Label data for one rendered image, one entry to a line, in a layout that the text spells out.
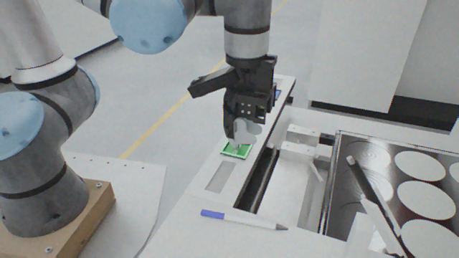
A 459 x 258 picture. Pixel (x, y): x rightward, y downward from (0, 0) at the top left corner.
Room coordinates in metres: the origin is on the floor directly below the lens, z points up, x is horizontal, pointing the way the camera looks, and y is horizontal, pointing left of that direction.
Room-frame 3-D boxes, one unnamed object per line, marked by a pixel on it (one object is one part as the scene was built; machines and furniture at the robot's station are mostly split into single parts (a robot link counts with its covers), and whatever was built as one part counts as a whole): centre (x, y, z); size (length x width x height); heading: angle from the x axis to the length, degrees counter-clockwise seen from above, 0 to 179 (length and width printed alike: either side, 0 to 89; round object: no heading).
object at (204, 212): (0.32, -0.02, 0.97); 0.14 x 0.01 x 0.01; 76
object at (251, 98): (0.50, -0.04, 1.11); 0.09 x 0.08 x 0.12; 69
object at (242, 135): (0.49, -0.03, 1.01); 0.06 x 0.03 x 0.09; 69
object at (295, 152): (0.58, -0.16, 0.89); 0.08 x 0.03 x 0.03; 69
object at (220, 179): (0.63, -0.06, 0.89); 0.55 x 0.09 x 0.14; 159
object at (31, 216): (0.43, 0.37, 0.93); 0.15 x 0.15 x 0.10
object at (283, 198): (0.51, -0.14, 0.87); 0.36 x 0.08 x 0.03; 159
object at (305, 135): (0.66, -0.19, 0.89); 0.08 x 0.03 x 0.03; 69
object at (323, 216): (0.49, -0.22, 0.90); 0.38 x 0.01 x 0.01; 159
